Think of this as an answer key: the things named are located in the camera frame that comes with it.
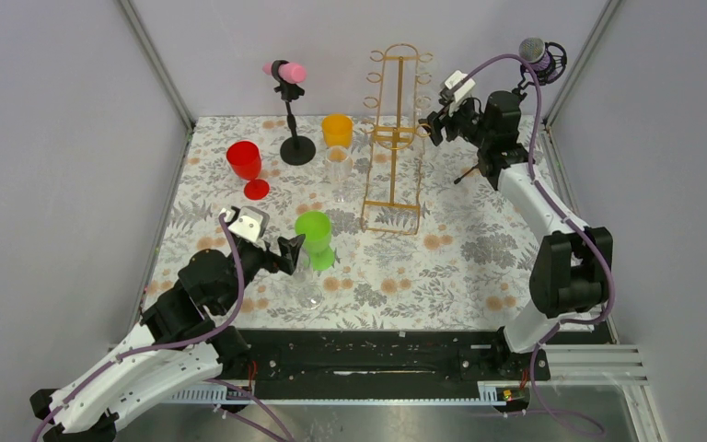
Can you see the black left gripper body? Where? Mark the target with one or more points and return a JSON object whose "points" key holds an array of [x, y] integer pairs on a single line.
{"points": [[252, 261]]}

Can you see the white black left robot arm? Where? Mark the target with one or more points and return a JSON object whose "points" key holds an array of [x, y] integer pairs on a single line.
{"points": [[174, 345]]}

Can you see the tripod stand with purple microphone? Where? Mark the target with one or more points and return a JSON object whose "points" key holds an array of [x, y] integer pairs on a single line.
{"points": [[541, 64]]}

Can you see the yellow plastic wine glass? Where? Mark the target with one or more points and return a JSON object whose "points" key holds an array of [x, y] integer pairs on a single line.
{"points": [[337, 130]]}

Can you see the red plastic wine glass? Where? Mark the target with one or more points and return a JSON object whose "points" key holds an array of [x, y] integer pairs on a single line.
{"points": [[244, 158]]}

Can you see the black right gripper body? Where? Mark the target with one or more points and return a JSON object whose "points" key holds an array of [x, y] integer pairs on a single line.
{"points": [[446, 123]]}

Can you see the gold wire wine glass rack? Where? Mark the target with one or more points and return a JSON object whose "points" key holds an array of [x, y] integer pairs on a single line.
{"points": [[392, 195]]}

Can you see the clear wine glass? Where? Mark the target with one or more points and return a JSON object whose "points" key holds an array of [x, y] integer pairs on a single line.
{"points": [[426, 95], [339, 167], [304, 284], [412, 69]]}

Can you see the black stand with pink microphone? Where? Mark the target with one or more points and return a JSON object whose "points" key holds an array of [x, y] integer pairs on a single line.
{"points": [[296, 150]]}

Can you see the floral patterned tablecloth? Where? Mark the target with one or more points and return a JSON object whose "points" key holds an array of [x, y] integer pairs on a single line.
{"points": [[462, 263]]}

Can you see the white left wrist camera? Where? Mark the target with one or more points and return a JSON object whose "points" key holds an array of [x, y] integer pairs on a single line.
{"points": [[246, 223]]}

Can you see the green plastic wine glass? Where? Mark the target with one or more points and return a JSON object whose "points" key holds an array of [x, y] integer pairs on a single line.
{"points": [[317, 229]]}

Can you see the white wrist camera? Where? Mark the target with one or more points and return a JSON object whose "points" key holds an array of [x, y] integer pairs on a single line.
{"points": [[246, 223], [456, 88]]}

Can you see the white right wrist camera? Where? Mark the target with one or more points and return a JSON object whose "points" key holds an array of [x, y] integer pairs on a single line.
{"points": [[456, 88]]}

